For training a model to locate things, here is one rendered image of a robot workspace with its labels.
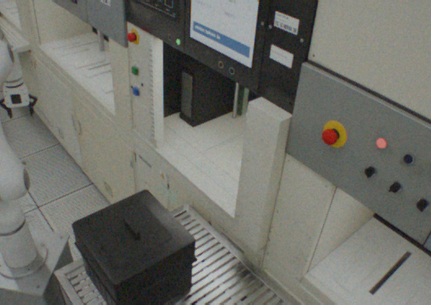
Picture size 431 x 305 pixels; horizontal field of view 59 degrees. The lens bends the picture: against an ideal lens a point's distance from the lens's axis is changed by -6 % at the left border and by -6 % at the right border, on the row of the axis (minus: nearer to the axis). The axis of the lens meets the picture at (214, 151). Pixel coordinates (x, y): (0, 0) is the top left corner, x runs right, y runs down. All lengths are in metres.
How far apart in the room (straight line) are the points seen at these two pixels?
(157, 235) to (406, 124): 0.77
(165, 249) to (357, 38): 0.77
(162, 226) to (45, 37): 2.07
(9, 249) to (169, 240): 0.57
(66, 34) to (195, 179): 1.80
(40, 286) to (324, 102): 1.10
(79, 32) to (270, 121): 2.27
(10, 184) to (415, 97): 1.10
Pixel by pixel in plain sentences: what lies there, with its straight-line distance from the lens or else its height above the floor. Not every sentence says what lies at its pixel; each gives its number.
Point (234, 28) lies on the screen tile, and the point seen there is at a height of 1.56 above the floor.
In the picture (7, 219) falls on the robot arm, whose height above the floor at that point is 1.01.
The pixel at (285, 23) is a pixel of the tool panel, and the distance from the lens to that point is 1.04.
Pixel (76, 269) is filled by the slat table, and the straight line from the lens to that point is 1.54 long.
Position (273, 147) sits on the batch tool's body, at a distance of 1.11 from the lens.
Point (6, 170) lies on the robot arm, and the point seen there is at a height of 1.19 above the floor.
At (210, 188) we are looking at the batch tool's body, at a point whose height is 0.87.
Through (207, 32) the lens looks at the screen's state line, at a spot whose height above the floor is 1.51.
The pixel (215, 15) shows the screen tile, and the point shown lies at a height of 1.58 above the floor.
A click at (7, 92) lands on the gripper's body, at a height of 1.14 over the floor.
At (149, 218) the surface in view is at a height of 1.01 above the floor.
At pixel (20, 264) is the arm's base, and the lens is 1.56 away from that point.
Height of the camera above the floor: 1.96
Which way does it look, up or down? 37 degrees down
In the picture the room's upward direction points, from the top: 4 degrees clockwise
